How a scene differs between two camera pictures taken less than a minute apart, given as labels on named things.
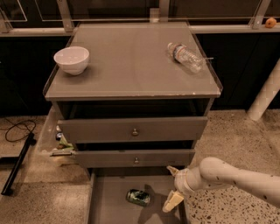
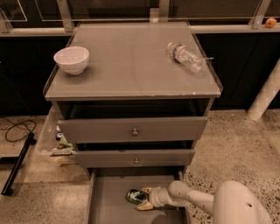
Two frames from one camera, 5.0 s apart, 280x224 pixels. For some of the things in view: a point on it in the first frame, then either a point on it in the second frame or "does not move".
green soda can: [138, 198] does not move
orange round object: [270, 23] does not move
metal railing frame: [61, 17] does not move
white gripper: [181, 181] -> [156, 197]
